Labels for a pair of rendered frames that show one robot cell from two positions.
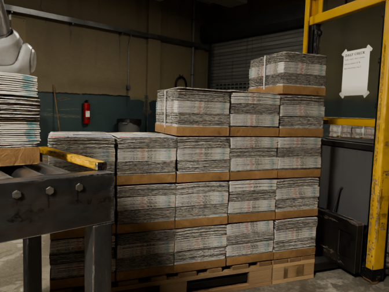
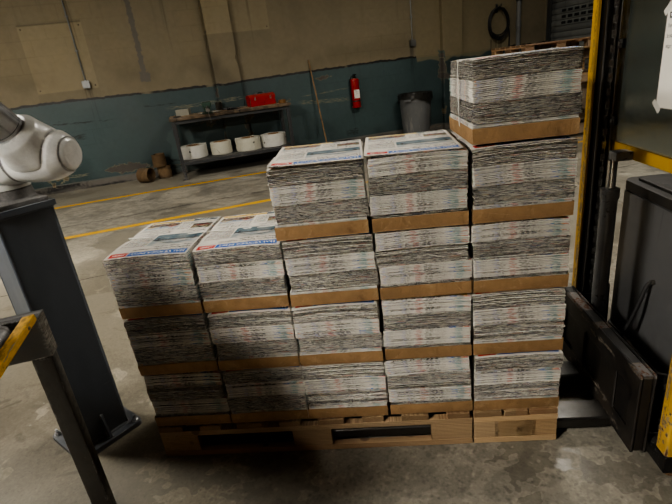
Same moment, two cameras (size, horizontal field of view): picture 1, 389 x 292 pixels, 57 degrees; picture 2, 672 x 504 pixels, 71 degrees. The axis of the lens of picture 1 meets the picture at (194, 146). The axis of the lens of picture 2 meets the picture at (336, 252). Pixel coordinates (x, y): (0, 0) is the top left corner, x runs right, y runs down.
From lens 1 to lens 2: 0.98 m
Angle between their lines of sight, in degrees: 31
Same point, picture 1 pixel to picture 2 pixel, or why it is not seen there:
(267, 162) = (449, 269)
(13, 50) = (29, 152)
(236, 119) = (380, 203)
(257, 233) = (439, 375)
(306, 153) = (535, 247)
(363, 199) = not seen: outside the picture
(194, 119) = (302, 213)
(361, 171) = not seen: outside the picture
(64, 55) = (317, 13)
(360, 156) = not seen: outside the picture
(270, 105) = (448, 171)
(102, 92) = (375, 58)
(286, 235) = (497, 378)
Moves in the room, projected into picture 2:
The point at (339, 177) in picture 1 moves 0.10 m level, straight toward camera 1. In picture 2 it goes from (651, 261) to (642, 271)
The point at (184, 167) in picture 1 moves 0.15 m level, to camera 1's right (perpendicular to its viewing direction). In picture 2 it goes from (300, 284) to (343, 289)
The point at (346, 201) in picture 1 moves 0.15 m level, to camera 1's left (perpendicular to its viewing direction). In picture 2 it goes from (658, 308) to (609, 304)
